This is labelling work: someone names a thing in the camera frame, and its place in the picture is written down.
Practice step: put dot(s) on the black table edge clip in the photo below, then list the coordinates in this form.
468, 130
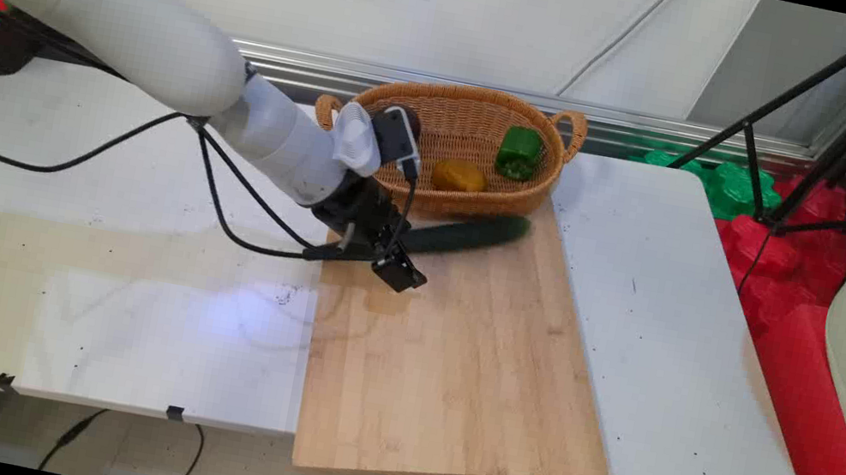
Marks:
175, 412
3, 381

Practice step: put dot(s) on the woven wicker basket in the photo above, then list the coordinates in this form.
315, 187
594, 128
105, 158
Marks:
468, 128

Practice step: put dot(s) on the black tripod stand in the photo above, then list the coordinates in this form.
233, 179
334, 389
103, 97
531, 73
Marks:
842, 129

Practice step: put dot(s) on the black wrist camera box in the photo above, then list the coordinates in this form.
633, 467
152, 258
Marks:
396, 135

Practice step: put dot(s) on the green foam mat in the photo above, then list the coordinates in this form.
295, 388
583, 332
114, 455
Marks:
723, 186

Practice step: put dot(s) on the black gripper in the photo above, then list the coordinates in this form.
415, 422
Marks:
360, 207

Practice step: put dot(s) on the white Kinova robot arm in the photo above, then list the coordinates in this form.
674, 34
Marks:
122, 19

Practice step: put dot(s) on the yellow lemon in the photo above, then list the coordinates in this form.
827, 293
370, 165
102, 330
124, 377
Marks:
458, 176

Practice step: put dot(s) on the bamboo cutting board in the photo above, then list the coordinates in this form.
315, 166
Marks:
456, 348

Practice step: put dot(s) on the dark green cucumber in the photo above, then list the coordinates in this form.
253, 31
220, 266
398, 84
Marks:
467, 232

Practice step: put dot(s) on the metal window rail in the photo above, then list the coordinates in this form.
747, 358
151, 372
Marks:
584, 114

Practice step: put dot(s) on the green bell pepper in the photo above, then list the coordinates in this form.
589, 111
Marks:
519, 153

